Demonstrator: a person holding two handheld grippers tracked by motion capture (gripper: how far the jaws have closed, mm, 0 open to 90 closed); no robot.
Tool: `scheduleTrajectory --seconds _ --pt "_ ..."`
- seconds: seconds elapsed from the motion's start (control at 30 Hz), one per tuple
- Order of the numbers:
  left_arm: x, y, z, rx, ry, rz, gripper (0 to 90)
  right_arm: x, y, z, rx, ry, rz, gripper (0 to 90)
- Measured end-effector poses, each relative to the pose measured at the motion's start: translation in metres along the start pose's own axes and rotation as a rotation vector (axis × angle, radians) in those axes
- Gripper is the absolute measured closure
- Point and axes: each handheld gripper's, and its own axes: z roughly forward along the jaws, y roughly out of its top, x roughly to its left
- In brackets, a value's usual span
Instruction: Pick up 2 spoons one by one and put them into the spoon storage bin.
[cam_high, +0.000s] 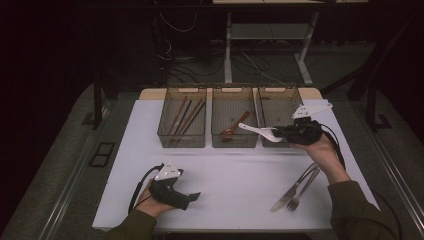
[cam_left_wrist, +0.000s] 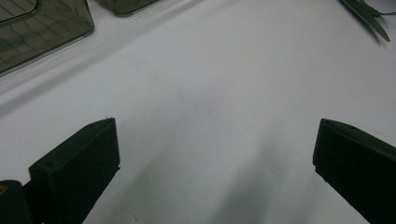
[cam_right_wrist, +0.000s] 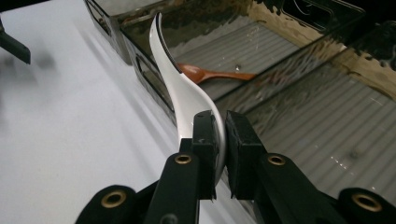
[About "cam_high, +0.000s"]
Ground thin black floor cable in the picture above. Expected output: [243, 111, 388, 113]
[370, 189, 403, 234]

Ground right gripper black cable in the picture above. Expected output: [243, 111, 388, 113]
[317, 122, 347, 170]

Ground white floor cable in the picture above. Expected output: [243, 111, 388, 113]
[240, 51, 289, 85]

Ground white ceramic spoon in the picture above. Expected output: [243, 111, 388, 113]
[237, 122, 284, 144]

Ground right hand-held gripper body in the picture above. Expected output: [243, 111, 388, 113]
[280, 102, 334, 146]

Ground person's left hand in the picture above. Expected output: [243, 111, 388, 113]
[134, 179, 176, 219]

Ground transparent grey plastic bin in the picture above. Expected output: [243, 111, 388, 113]
[257, 86, 315, 149]
[157, 86, 208, 149]
[211, 86, 260, 149]

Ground white metal desk frame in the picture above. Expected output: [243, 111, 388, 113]
[212, 0, 369, 87]

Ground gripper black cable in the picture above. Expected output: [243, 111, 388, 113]
[127, 162, 166, 215]
[317, 122, 347, 170]

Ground brown wooden spoon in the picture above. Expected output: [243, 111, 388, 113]
[220, 110, 251, 143]

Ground black metal stand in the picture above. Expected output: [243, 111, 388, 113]
[81, 78, 112, 131]
[365, 78, 393, 133]

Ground brown wooden chopstick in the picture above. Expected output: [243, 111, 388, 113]
[169, 95, 189, 137]
[177, 99, 204, 137]

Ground hanging white cable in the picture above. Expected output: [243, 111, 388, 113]
[153, 0, 199, 34]

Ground metal fork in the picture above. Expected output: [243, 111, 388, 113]
[285, 166, 322, 214]

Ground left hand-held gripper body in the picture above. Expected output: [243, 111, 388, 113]
[147, 159, 192, 211]

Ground person's right hand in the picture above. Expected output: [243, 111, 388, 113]
[290, 133, 352, 186]

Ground metal floor rail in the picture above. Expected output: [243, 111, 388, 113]
[362, 123, 424, 232]
[35, 99, 116, 240]

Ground black floor cables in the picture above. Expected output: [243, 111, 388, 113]
[164, 49, 272, 85]

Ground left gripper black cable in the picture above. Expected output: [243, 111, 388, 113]
[127, 162, 166, 215]

